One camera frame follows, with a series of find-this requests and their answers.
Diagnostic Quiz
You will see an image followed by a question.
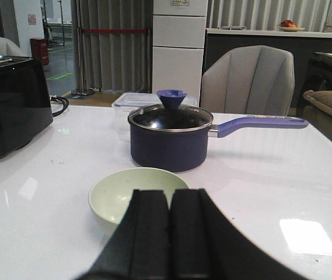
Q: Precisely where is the clear plastic food container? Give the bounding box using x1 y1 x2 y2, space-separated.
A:
111 92 199 143

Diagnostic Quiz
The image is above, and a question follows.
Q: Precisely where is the red fire extinguisher box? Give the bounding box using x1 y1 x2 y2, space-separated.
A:
30 38 49 65

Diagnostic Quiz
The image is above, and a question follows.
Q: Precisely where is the grey upholstered chair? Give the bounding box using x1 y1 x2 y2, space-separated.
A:
200 45 295 116

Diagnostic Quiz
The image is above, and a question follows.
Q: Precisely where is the green bowl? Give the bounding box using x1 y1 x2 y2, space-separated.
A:
88 167 188 236

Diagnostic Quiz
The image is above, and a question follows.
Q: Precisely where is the white cabinet column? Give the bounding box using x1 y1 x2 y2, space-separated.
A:
152 0 208 101

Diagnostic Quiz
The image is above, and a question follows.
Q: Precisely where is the glass lid blue knob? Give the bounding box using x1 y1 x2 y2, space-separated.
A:
128 89 213 132

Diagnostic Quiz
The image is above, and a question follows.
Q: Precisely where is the fruit plate on counter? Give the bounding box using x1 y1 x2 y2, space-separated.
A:
278 19 305 32

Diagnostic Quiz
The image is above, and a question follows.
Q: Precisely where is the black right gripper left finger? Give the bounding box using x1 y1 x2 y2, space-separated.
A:
81 190 169 279

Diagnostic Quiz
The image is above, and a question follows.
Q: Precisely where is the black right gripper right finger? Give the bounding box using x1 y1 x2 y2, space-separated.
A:
170 189 303 279

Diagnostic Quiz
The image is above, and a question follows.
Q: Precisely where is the blue saucepan with handle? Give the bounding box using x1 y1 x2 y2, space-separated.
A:
127 105 309 173

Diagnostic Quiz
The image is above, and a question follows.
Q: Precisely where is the black toaster power cord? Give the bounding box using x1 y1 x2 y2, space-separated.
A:
50 95 69 117

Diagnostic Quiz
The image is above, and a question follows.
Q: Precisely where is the black chrome four-slot toaster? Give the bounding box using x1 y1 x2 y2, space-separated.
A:
0 55 53 159

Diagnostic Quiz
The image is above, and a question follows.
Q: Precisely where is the stanchion post with red belt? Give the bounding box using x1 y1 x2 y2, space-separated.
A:
71 27 151 96

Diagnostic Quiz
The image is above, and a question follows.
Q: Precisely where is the dark counter sideboard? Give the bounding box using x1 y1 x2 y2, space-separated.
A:
203 29 332 108

